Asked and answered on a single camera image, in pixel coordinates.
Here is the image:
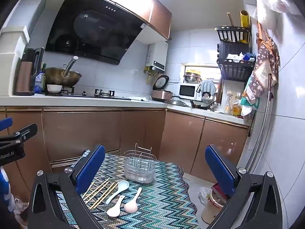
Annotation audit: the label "brass wok with steel handle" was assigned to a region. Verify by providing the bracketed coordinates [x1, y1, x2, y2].
[44, 56, 82, 87]

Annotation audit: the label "steel pan lid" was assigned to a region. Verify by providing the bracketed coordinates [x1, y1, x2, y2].
[164, 96, 189, 107]

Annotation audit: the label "brown patterned hanging cloth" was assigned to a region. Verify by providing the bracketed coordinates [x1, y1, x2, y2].
[242, 21, 281, 101]

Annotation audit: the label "trash bin with red lid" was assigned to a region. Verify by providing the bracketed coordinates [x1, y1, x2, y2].
[201, 183, 231, 225]

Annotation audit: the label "steel pipe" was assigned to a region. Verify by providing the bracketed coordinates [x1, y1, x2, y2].
[245, 74, 278, 173]

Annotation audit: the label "yellow roll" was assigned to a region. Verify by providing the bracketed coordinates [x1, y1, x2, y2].
[239, 10, 251, 44]

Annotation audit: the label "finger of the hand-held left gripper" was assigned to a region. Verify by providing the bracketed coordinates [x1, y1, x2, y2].
[0, 123, 38, 146]
[0, 117, 13, 132]

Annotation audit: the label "crumpled plastic bag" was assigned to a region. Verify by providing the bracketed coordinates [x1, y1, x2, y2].
[14, 198, 29, 221]

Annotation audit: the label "clear spray bottle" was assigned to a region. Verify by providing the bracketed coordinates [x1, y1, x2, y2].
[224, 93, 234, 115]

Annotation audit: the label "white microwave oven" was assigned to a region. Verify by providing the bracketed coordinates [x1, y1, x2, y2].
[179, 84, 202, 101]

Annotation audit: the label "white bowl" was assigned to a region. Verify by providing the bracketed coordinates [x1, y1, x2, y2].
[47, 84, 63, 94]

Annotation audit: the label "small white plastic bag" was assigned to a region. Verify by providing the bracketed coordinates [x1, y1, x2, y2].
[241, 105, 253, 119]

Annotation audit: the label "white ceramic spoon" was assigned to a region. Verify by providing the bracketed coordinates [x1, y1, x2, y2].
[106, 195, 126, 217]

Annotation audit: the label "black metal shelf rack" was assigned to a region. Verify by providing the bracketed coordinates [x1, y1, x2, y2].
[216, 26, 257, 82]

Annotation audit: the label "light blue ceramic spoon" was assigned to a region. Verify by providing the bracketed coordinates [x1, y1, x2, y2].
[105, 180, 130, 205]

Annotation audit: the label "yellow gas valves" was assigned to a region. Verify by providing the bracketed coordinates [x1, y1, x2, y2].
[142, 67, 158, 82]

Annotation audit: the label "black range hood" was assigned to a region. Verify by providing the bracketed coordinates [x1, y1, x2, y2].
[45, 0, 149, 65]

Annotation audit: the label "copper rice cooker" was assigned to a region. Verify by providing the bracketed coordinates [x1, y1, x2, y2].
[151, 75, 173, 102]

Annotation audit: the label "copper kitchen counter cabinets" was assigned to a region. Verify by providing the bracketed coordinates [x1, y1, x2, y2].
[0, 93, 253, 197]

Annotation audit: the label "white hanging plastic bag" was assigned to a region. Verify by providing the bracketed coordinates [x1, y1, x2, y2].
[249, 0, 301, 29]

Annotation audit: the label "yellow detergent bottle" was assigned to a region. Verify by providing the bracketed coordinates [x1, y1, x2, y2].
[232, 97, 242, 116]

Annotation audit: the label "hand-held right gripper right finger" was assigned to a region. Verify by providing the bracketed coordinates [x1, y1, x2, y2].
[205, 144, 283, 229]

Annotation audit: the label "white tall appliance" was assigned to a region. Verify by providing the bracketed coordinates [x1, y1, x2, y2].
[0, 26, 30, 96]

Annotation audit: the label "zigzag woven tablecloth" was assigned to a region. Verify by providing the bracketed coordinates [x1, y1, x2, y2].
[56, 151, 201, 229]

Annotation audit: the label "group of wooden chopsticks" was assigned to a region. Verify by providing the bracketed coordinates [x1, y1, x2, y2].
[82, 177, 120, 210]

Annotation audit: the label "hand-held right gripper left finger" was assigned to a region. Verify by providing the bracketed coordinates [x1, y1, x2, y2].
[28, 144, 106, 229]

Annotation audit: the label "white rag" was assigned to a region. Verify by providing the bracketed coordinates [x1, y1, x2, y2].
[226, 52, 245, 63]

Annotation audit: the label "blue rag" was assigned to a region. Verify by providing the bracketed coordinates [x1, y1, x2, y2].
[243, 52, 257, 62]

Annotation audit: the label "white water heater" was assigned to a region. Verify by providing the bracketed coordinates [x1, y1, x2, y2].
[146, 42, 169, 72]

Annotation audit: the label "pale pink ceramic spoon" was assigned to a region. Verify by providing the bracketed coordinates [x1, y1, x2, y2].
[124, 187, 143, 213]

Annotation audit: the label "clear plastic floor bag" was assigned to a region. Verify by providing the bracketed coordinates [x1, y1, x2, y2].
[198, 187, 211, 206]

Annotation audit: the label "wire and plastic utensil holder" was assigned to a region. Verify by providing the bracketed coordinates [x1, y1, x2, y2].
[123, 143, 157, 184]

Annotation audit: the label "black gas stove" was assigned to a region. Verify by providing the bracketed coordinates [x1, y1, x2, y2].
[45, 88, 131, 100]

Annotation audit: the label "grey hanging towel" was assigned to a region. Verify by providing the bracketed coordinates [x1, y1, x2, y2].
[200, 80, 217, 96]

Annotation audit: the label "green paper pack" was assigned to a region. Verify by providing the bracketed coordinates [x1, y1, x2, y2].
[241, 95, 259, 111]

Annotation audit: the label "blue label bottle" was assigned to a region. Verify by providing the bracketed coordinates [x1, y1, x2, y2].
[34, 73, 46, 94]

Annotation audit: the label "black toaster oven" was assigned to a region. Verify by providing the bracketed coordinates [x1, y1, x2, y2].
[217, 41, 250, 60]

